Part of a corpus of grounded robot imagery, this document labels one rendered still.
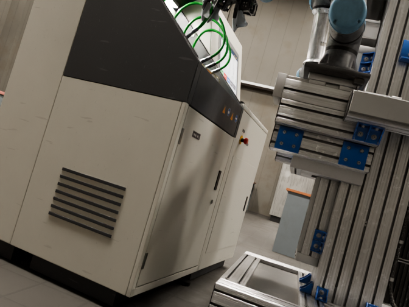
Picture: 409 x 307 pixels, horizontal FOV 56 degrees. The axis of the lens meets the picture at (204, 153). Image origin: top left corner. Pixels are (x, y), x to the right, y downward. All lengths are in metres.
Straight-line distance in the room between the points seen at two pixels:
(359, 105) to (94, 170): 0.97
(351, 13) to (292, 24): 9.83
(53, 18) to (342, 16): 1.18
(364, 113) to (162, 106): 0.69
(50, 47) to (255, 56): 9.38
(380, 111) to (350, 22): 0.31
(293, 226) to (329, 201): 2.53
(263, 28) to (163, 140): 9.92
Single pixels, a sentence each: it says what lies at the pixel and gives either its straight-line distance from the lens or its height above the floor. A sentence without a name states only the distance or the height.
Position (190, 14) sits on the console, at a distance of 2.40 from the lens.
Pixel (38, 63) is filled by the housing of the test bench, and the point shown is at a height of 0.82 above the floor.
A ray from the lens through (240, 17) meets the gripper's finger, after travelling 1.84.
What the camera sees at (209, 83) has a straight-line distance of 1.58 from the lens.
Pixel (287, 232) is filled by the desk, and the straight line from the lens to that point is 4.17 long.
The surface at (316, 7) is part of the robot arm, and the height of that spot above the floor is 1.54.
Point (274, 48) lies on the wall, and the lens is 10.99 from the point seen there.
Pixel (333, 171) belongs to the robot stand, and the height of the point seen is 0.70.
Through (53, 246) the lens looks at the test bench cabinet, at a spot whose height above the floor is 0.13.
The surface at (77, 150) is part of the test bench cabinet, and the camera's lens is 1.61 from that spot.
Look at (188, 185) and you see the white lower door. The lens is 1.62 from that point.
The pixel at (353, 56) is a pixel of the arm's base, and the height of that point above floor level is 1.11.
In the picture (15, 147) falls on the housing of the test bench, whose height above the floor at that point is 0.45.
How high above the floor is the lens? 0.56
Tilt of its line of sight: 3 degrees up
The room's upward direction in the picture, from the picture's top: 16 degrees clockwise
